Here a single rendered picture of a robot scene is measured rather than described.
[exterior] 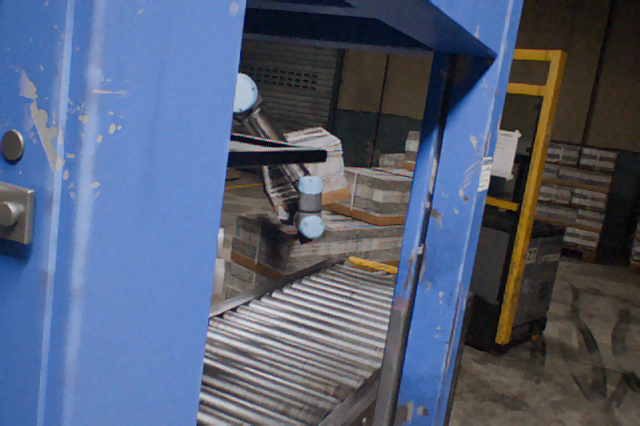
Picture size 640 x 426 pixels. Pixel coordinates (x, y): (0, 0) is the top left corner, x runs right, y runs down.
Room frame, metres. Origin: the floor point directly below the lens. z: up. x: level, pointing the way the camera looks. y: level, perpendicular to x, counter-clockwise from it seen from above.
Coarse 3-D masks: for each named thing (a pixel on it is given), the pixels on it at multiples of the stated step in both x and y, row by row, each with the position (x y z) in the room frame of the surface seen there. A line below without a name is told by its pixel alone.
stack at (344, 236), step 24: (240, 216) 2.75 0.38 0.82; (264, 216) 2.77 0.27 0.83; (336, 216) 3.05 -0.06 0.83; (240, 240) 2.73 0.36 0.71; (264, 240) 2.63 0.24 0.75; (288, 240) 2.52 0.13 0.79; (312, 240) 2.62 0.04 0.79; (336, 240) 2.73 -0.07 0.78; (360, 240) 2.86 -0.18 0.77; (384, 240) 2.99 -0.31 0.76; (240, 264) 2.75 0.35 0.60; (264, 264) 2.61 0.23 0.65; (288, 264) 2.53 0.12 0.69; (312, 264) 2.63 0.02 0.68; (240, 288) 2.71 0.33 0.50
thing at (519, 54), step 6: (516, 54) 3.81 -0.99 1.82; (522, 54) 3.78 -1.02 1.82; (528, 54) 3.75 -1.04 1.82; (534, 54) 3.73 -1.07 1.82; (540, 54) 3.70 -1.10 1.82; (546, 54) 3.68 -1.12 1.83; (528, 60) 3.78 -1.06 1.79; (534, 60) 3.74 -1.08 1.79; (540, 60) 3.70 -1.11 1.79; (546, 60) 3.67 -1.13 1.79
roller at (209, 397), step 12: (204, 396) 1.11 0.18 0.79; (216, 396) 1.10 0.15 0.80; (228, 396) 1.11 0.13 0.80; (216, 408) 1.09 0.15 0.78; (228, 408) 1.08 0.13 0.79; (240, 408) 1.08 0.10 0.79; (252, 408) 1.08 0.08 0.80; (264, 408) 1.08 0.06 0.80; (252, 420) 1.06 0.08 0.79; (264, 420) 1.05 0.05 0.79; (276, 420) 1.05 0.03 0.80; (288, 420) 1.05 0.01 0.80
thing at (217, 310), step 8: (320, 264) 2.18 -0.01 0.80; (328, 264) 2.20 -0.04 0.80; (296, 272) 2.03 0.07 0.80; (304, 272) 2.05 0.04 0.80; (312, 272) 2.06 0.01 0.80; (280, 280) 1.91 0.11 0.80; (288, 280) 1.93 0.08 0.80; (296, 280) 1.94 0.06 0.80; (256, 288) 1.79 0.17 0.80; (264, 288) 1.81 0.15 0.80; (272, 288) 1.82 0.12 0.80; (280, 288) 1.84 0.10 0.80; (240, 296) 1.70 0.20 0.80; (248, 296) 1.71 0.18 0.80; (256, 296) 1.72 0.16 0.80; (216, 304) 1.60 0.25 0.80; (224, 304) 1.61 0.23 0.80; (232, 304) 1.62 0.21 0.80; (240, 304) 1.64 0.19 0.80; (248, 304) 1.67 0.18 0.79; (216, 312) 1.54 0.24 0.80; (224, 312) 1.56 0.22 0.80; (208, 320) 1.50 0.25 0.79
